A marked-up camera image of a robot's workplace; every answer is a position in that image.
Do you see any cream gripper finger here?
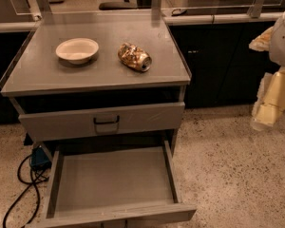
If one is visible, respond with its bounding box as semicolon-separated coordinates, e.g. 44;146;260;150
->
251;66;285;131
249;27;273;51

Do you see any grey upper drawer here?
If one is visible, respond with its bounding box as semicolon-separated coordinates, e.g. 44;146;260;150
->
19;102;184;142

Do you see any open grey middle drawer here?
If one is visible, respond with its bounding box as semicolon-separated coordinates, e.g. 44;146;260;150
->
25;140;198;228

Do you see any grey drawer cabinet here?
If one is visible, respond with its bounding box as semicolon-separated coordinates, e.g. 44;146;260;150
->
0;9;198;228

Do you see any black object on ledge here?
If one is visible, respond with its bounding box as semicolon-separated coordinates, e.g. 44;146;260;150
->
171;9;187;16

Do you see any white bowl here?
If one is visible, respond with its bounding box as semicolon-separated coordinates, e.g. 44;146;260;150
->
55;38;99;65

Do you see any blue power box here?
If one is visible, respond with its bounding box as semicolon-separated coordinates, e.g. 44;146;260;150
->
29;146;51;171

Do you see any black drawer handle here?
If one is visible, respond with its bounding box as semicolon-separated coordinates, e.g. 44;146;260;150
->
93;115;120;125

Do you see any black floor cable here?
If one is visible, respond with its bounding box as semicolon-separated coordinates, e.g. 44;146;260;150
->
1;154;50;228

